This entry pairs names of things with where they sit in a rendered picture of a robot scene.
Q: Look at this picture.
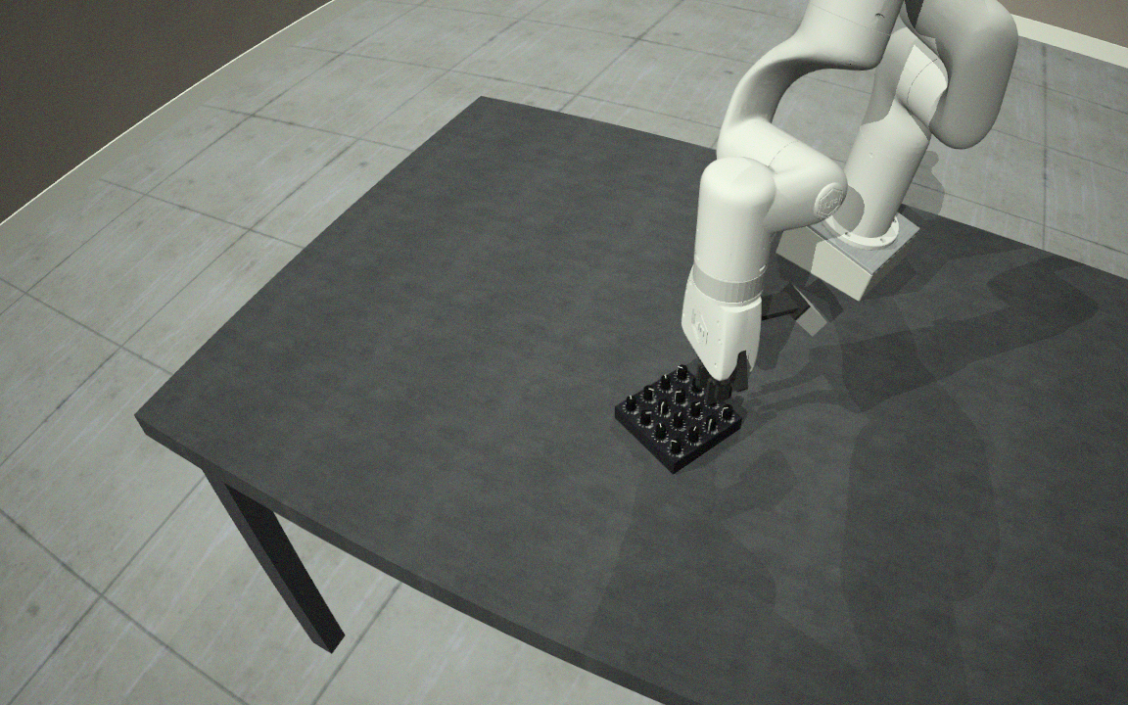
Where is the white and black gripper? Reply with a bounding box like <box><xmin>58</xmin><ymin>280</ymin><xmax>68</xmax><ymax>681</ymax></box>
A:
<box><xmin>681</xmin><ymin>266</ymin><xmax>764</xmax><ymax>404</ymax></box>

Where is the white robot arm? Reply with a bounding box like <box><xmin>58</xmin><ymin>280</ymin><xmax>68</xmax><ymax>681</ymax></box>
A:
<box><xmin>691</xmin><ymin>0</ymin><xmax>1017</xmax><ymax>303</ymax></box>

